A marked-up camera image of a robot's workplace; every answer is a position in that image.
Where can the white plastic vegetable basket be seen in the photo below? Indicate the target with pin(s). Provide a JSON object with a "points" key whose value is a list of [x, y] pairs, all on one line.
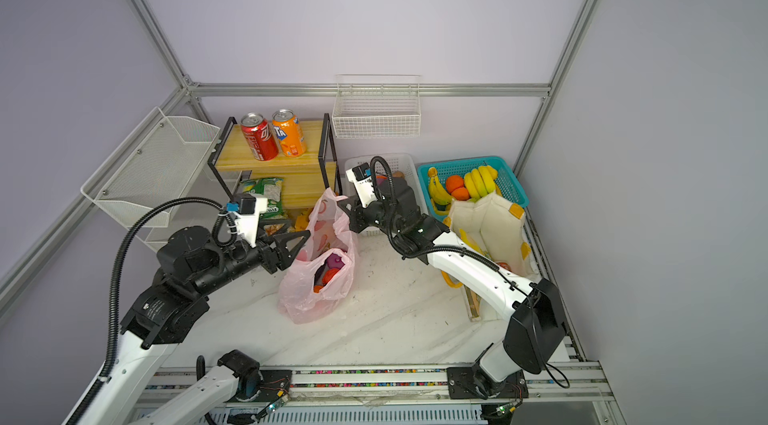
{"points": [[398, 162]]}

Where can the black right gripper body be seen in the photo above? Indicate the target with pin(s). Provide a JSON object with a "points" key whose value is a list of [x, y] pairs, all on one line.
{"points": [[373, 215]]}

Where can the pink plastic grocery bag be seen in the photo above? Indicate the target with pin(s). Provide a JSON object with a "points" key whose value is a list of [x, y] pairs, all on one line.
{"points": [[330, 233]]}

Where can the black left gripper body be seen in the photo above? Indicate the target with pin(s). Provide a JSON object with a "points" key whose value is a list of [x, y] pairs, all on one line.
{"points": [[266, 255]]}

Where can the orange mango gummy bag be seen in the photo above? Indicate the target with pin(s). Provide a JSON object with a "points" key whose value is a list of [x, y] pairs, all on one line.
{"points": [[302, 220]]}

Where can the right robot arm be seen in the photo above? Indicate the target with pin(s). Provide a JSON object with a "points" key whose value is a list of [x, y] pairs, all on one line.
{"points": [[534, 310]]}

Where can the yellow corn chips bag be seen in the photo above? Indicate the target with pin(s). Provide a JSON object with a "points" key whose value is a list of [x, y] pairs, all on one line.
{"points": [[275, 226]]}

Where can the black frame wooden shelf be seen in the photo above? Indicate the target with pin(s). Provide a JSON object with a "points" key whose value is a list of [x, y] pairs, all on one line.
{"points": [[305, 177]]}

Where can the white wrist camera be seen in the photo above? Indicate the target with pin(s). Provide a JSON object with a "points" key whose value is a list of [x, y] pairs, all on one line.
{"points": [[364, 182], [247, 210]]}

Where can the red toy tomato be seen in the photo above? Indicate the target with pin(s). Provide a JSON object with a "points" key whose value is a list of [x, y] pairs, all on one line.
{"points": [[329, 275]]}

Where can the white wire wall basket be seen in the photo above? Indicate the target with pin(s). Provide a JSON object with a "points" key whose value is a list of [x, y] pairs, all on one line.
{"points": [[373, 106]]}

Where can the red cola can middle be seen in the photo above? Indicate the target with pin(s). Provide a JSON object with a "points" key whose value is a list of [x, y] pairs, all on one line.
{"points": [[258, 135]]}

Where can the orange fruit back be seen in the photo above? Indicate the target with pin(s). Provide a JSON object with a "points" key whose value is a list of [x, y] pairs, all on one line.
{"points": [[453, 182]]}

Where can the teal plastic fruit basket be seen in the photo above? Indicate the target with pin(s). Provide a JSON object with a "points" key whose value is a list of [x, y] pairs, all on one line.
{"points": [[510, 187]]}

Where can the white mesh wall rack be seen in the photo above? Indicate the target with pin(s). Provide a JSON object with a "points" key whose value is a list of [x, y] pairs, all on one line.
{"points": [[165, 157]]}

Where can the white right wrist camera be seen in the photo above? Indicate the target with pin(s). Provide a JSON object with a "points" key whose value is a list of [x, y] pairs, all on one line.
{"points": [[364, 182]]}

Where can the yellow banana left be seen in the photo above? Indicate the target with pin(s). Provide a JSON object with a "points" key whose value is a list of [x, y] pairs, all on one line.
{"points": [[440, 197]]}

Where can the orange fruit front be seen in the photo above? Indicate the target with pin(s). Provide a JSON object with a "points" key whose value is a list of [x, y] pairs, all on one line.
{"points": [[461, 194]]}

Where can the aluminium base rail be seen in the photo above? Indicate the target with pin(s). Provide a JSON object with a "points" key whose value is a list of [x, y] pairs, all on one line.
{"points": [[422, 394]]}

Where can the yellow banana bunch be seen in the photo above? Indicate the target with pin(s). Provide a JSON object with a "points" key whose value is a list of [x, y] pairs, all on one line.
{"points": [[481, 181]]}

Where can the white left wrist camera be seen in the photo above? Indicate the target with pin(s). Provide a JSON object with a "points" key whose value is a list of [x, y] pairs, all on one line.
{"points": [[247, 210]]}

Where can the orange soda can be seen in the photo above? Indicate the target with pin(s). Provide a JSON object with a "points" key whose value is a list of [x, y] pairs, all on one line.
{"points": [[289, 133]]}

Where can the orange fruit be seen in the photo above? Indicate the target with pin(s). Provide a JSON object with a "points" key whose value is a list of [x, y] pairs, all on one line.
{"points": [[453, 182], [461, 194]]}

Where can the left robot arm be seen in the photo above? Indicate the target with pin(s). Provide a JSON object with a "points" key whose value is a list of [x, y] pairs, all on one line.
{"points": [[196, 263]]}

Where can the green snack bag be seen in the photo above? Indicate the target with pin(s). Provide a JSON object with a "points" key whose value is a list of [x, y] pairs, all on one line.
{"points": [[269, 187]]}

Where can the white canvas tote bag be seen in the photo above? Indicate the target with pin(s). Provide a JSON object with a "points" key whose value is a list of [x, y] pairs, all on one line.
{"points": [[489, 254]]}

